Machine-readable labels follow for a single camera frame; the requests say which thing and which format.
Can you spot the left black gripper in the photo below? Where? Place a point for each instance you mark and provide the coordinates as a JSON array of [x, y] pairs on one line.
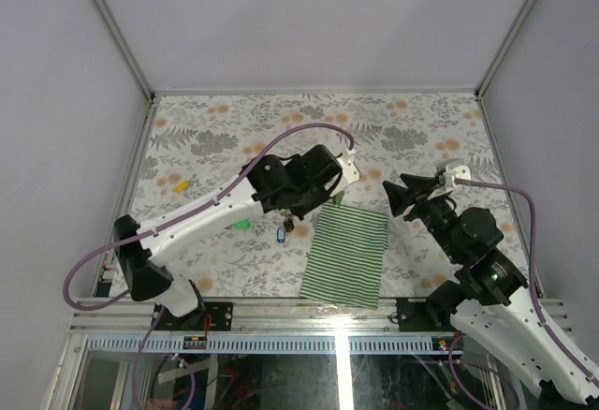
[[325, 191]]

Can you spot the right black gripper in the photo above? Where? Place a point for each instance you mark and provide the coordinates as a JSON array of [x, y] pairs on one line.
[[399, 197]]

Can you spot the blue tagged key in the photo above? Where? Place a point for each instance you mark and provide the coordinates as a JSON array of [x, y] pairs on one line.
[[281, 234]]

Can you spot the red handled silver keyring carabiner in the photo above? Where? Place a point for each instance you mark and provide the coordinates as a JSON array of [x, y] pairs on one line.
[[337, 199]]

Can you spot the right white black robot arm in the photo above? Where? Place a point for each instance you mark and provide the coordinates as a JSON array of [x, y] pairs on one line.
[[490, 300]]

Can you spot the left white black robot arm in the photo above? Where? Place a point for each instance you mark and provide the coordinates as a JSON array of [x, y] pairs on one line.
[[145, 248]]

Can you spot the green tagged key on table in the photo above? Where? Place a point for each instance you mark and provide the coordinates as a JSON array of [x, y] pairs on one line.
[[243, 225]]

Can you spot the green striped cloth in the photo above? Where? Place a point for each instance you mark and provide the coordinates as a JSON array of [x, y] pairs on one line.
[[345, 260]]

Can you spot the floral table mat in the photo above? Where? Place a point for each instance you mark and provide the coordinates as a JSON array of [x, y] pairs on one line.
[[206, 139]]

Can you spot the yellow tag on table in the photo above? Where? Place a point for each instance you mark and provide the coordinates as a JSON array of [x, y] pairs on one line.
[[181, 187]]

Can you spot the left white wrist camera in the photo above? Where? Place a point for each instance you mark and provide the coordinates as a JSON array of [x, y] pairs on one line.
[[347, 161]]

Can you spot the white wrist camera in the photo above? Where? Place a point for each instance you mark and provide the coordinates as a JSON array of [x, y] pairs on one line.
[[347, 161], [449, 175]]

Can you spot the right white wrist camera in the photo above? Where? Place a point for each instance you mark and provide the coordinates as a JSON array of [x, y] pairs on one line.
[[449, 175]]

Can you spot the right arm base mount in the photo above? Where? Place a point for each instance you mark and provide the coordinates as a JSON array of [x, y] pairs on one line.
[[421, 314]]

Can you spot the white slotted cable duct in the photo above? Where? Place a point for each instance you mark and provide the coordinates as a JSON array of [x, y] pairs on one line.
[[288, 344]]

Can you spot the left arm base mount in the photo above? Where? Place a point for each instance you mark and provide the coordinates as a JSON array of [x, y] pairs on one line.
[[211, 316]]

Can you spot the aluminium front rail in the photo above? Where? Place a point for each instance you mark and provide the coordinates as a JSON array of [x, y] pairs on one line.
[[252, 316]]

